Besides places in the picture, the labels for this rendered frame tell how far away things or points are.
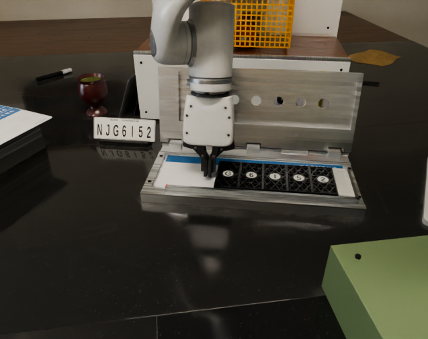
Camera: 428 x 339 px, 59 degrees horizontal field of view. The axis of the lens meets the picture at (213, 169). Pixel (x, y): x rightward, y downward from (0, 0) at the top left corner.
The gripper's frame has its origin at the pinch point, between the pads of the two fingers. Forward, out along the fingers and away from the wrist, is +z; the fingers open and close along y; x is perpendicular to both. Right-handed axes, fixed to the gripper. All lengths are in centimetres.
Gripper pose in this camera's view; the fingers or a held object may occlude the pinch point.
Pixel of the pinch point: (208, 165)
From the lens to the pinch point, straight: 80.3
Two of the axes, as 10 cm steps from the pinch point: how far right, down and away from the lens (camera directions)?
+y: 9.9, 0.6, -1.0
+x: 1.1, -3.5, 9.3
